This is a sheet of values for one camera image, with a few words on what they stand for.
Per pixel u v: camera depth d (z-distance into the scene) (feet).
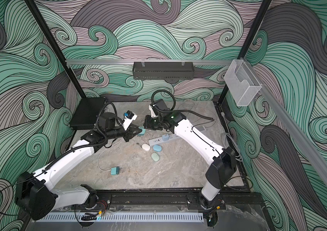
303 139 1.69
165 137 2.99
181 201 2.45
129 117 2.13
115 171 2.68
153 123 2.13
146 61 3.08
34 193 1.26
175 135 3.12
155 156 2.89
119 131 2.15
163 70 3.40
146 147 3.03
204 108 3.87
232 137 3.39
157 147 3.03
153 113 2.25
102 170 2.74
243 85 2.49
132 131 2.21
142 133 2.49
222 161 1.37
